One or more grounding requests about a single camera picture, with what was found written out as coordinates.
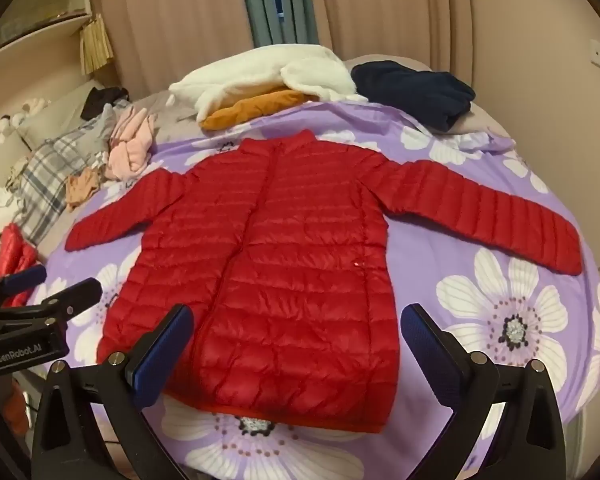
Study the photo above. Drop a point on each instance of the small tan garment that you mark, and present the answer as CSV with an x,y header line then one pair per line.
x,y
82,187

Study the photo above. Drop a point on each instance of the cream wall shelf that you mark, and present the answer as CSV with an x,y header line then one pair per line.
x,y
40,15

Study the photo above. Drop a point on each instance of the orange cloth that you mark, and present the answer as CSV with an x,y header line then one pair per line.
x,y
15,405

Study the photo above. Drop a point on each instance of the black and white plush toy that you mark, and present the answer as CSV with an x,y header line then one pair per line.
x,y
5,130

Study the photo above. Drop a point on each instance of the beige pillow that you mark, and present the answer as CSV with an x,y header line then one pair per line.
x,y
2,165
65,110

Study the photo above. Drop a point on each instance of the straw tassel hanging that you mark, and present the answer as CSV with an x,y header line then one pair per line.
x,y
97,45

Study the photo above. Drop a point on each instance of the beige curtain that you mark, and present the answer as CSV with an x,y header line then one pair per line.
x,y
430,5
180,10

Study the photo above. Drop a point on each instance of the mustard orange garment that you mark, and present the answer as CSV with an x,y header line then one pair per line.
x,y
250,107

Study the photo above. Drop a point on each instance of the large red puffer jacket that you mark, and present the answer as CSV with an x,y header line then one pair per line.
x,y
280,260

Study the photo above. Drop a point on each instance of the purple floral bed sheet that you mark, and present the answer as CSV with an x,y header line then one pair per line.
x,y
420,260

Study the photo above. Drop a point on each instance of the black garment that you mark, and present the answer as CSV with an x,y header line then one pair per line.
x,y
102,100

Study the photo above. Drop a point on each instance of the navy blue garment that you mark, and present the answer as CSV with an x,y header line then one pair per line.
x,y
410,87

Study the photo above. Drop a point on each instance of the small red puffer jacket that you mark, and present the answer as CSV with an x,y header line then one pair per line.
x,y
12,255

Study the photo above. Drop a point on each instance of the pink garment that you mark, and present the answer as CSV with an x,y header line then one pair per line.
x,y
130,150

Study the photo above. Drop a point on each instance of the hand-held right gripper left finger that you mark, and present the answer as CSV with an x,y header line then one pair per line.
x,y
162,355

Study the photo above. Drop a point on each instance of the white fleece garment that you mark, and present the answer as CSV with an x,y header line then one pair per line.
x,y
260,67

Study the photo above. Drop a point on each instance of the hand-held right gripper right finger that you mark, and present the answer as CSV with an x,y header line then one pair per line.
x,y
427,355

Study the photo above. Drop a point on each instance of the grey plaid garment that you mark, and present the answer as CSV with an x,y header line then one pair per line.
x,y
50,170

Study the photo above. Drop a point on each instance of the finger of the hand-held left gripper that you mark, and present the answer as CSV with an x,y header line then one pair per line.
x,y
27,276
80,292

